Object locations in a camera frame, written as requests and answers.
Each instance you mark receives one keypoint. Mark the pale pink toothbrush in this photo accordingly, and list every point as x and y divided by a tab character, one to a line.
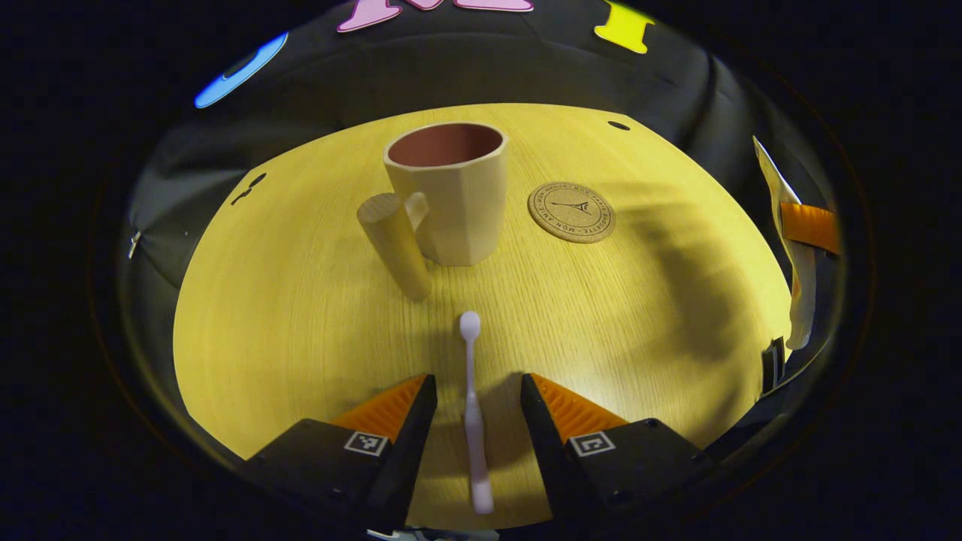
475	436

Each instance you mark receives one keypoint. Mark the black backdrop cloth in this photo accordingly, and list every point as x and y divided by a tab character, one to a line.
526	68

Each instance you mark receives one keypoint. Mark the round cork coaster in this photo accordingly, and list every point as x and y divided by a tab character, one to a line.
571	212

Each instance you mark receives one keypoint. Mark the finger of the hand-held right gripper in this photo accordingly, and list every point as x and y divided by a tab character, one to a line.
812	225
774	367

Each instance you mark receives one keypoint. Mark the wooden desktop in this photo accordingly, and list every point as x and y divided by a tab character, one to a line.
301	315

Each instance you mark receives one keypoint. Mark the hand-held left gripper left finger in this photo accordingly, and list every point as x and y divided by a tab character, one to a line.
409	451

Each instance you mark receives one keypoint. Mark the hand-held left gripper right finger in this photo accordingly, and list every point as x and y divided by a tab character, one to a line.
545	451

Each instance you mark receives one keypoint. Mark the white toothpaste tube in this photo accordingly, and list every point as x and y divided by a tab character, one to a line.
801	293

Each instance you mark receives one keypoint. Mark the small metal clip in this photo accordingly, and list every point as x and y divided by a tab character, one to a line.
134	245

